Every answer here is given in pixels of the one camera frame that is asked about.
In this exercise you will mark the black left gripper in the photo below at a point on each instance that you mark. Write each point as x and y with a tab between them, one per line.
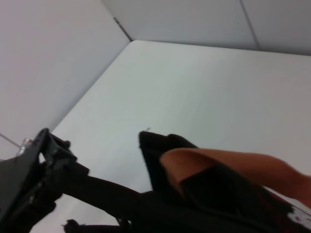
19	189

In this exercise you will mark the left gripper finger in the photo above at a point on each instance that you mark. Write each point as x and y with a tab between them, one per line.
97	228

